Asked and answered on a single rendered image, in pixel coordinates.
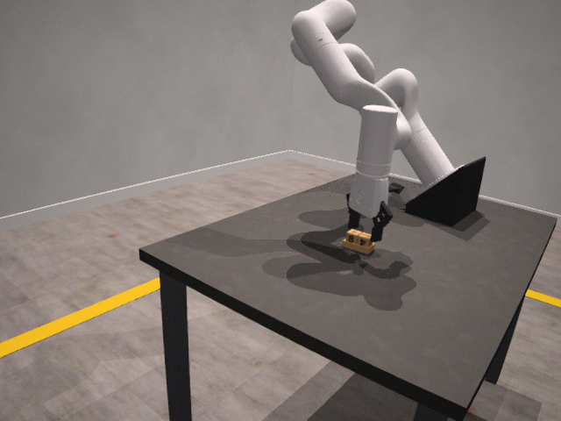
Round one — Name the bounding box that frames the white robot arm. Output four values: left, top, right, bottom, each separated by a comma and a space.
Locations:
290, 0, 464, 196

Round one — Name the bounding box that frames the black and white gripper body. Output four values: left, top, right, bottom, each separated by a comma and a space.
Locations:
349, 171, 388, 218

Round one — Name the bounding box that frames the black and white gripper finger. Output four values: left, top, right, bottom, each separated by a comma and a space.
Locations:
346, 193, 360, 229
371, 201, 393, 242

